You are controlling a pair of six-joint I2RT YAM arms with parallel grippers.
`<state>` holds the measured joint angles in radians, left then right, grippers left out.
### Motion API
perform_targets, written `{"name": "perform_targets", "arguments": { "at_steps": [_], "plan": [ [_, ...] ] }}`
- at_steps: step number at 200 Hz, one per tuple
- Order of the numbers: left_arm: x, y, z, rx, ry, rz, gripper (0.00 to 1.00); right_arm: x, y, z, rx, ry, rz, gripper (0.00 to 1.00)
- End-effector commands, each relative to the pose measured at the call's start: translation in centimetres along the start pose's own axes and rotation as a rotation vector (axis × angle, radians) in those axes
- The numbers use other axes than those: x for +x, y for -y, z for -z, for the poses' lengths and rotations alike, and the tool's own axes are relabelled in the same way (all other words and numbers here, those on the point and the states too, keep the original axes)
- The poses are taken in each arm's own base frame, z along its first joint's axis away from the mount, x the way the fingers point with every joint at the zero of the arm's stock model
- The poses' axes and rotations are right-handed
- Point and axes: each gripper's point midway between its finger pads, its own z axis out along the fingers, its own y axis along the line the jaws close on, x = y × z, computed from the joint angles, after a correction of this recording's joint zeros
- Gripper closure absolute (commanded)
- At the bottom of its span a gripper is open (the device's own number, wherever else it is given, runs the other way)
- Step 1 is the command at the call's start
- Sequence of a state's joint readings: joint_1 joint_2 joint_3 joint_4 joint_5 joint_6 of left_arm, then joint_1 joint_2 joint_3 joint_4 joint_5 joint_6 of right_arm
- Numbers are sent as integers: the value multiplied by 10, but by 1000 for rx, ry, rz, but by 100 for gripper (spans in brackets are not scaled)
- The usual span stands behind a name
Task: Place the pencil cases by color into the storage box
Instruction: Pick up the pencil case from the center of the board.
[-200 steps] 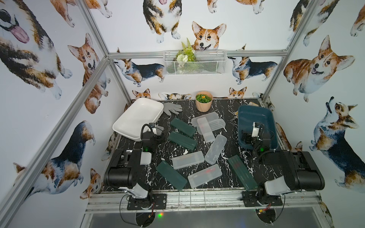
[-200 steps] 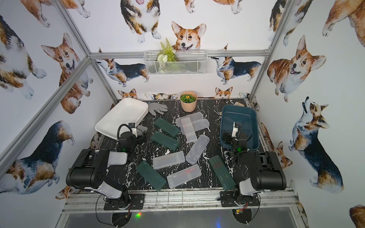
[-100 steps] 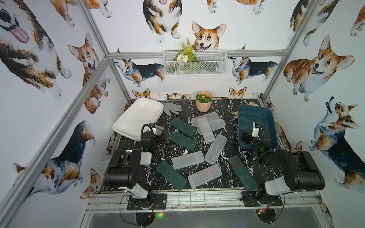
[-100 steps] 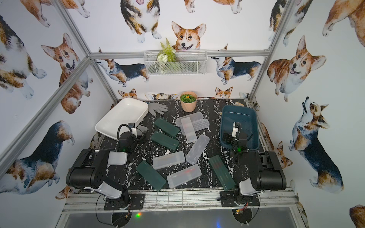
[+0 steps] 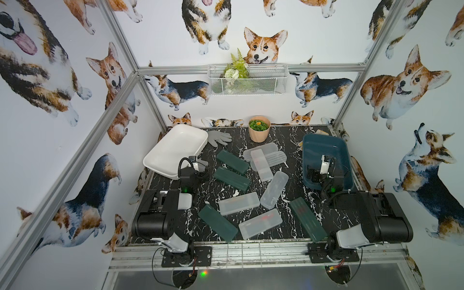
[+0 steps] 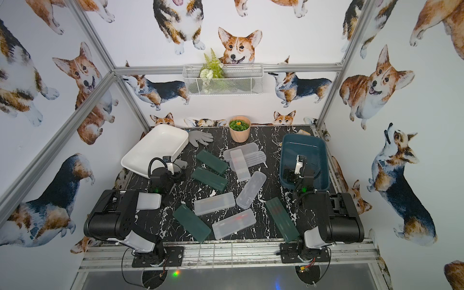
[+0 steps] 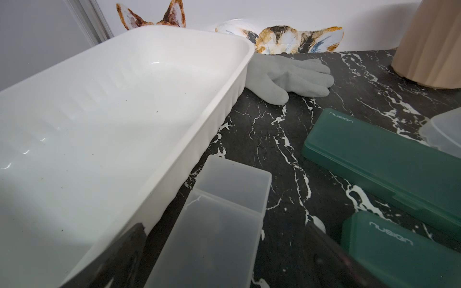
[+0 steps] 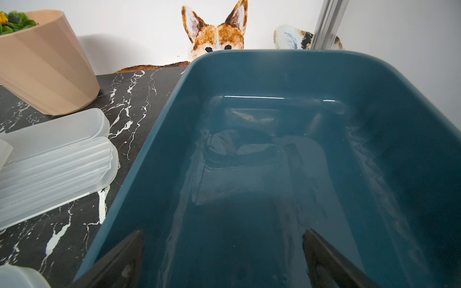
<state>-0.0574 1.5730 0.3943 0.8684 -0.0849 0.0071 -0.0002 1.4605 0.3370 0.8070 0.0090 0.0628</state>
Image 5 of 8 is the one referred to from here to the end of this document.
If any white wire wall basket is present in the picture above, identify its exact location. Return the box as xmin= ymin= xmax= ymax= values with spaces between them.
xmin=207 ymin=64 xmax=290 ymax=95

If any green pencil case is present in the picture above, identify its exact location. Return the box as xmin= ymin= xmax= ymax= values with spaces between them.
xmin=198 ymin=204 xmax=238 ymax=243
xmin=216 ymin=149 xmax=250 ymax=175
xmin=213 ymin=167 xmax=251 ymax=192
xmin=290 ymin=197 xmax=327 ymax=242

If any beige ribbed flower pot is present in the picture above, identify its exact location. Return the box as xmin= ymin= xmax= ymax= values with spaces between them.
xmin=248 ymin=116 xmax=271 ymax=143

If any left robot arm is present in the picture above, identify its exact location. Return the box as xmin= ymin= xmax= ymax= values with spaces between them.
xmin=132 ymin=161 xmax=209 ymax=257

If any green pencil case front right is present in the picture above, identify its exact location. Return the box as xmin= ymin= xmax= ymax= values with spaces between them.
xmin=290 ymin=197 xmax=327 ymax=242

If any clear case with pens middle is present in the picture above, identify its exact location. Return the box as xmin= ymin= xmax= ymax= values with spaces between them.
xmin=218 ymin=192 xmax=261 ymax=216

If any green fern plant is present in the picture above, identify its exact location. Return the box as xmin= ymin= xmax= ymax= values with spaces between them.
xmin=222 ymin=49 xmax=250 ymax=94

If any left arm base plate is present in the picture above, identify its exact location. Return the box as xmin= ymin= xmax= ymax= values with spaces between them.
xmin=161 ymin=246 xmax=213 ymax=268

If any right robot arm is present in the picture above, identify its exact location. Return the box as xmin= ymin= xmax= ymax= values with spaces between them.
xmin=301 ymin=167 xmax=413 ymax=251

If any green pencil case upper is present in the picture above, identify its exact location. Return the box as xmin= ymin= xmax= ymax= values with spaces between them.
xmin=216 ymin=149 xmax=250 ymax=175

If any teal storage box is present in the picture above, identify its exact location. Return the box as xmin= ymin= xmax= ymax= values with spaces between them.
xmin=302 ymin=134 xmax=354 ymax=190

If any green pencil case front left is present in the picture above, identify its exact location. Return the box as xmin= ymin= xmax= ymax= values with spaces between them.
xmin=198 ymin=204 xmax=238 ymax=243

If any grey rubber glove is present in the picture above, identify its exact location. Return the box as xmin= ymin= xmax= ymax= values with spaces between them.
xmin=207 ymin=130 xmax=232 ymax=147

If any white storage tray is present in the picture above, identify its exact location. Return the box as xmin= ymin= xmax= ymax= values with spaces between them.
xmin=143 ymin=124 xmax=208 ymax=180

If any aluminium front rail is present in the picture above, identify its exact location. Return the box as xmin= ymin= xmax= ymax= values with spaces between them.
xmin=108 ymin=242 xmax=408 ymax=273

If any clear case with red pen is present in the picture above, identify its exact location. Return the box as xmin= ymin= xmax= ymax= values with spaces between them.
xmin=239 ymin=209 xmax=283 ymax=240

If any clear pencil case top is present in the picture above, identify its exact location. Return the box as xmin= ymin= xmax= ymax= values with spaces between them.
xmin=243 ymin=143 xmax=279 ymax=162

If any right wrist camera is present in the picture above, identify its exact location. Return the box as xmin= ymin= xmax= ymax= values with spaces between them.
xmin=320 ymin=155 xmax=332 ymax=175

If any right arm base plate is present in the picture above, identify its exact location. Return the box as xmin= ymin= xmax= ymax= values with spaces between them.
xmin=306 ymin=244 xmax=360 ymax=263

